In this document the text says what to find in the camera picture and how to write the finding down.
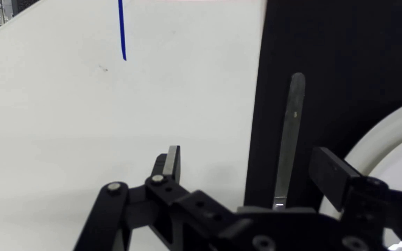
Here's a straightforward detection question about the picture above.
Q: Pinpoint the white round plate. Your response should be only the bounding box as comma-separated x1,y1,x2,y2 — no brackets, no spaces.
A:
312,108,402,251

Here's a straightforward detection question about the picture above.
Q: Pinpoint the black placemat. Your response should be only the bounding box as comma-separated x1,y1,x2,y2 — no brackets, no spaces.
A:
245,0,402,210

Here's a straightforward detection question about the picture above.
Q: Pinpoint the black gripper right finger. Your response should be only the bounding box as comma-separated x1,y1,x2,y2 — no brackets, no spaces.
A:
309,147,402,233

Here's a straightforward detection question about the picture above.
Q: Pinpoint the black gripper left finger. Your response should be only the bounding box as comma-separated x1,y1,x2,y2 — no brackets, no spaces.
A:
73,145,238,251

